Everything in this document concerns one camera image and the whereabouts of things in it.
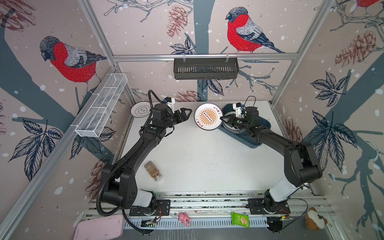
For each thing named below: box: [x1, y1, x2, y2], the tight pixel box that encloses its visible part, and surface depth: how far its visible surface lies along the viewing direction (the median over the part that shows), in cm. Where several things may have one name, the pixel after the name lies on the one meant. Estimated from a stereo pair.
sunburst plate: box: [194, 102, 224, 131], surface depth 90 cm
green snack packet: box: [231, 212, 250, 229], surface depth 71 cm
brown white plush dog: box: [304, 206, 328, 230], surface depth 69 cm
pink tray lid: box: [73, 214, 125, 240], surface depth 68 cm
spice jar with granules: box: [144, 161, 163, 182], surface depth 83 cm
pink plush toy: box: [178, 212, 192, 227], surface depth 70 cm
